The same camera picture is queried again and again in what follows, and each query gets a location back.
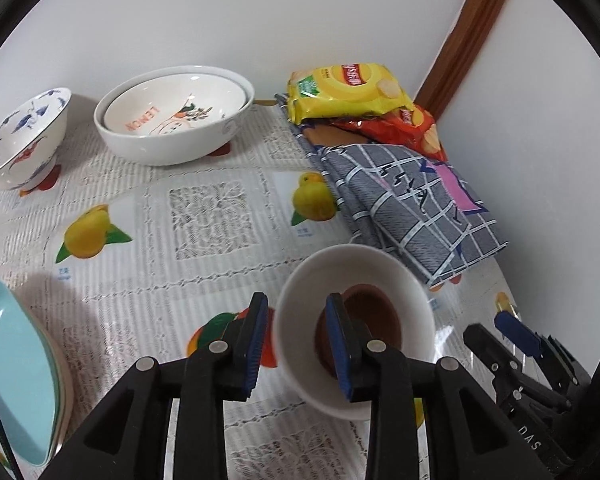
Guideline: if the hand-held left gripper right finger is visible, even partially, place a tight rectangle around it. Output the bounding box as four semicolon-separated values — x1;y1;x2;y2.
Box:
325;292;548;480

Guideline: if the red chips bag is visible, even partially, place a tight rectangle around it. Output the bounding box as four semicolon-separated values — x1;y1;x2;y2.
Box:
305;105;442;163

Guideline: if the light blue square plate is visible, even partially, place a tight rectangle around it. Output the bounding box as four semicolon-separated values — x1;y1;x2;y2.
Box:
0;280;61;467

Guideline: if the white bowl with brown inside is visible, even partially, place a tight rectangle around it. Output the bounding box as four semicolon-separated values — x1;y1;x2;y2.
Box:
271;245;436;421

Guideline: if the white bowl with orange print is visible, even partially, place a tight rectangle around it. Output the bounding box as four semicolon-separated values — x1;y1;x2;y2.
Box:
102;74;247;137

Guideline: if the brown wooden door frame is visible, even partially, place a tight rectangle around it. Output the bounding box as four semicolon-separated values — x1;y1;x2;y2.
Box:
412;0;518;121

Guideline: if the fruit print tablecloth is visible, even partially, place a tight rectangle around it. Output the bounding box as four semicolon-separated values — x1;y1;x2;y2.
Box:
0;97;526;480

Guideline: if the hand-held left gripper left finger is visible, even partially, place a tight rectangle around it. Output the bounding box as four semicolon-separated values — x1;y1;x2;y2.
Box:
40;291;271;480

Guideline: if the large white bowl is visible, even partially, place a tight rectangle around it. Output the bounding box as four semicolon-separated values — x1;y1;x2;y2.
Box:
94;65;256;166

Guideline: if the grey checked cloth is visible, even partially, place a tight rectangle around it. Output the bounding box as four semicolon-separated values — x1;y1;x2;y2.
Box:
274;92;510;288

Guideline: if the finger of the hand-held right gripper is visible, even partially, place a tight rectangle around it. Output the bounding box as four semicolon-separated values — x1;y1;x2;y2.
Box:
494;311;593;386
462;324;573;413

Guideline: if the yellow chips bag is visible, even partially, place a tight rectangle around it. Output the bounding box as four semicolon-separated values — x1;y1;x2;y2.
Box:
286;62;417;125

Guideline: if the blue bird pattern bowl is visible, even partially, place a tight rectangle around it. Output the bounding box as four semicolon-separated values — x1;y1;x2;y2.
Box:
0;87;73;193

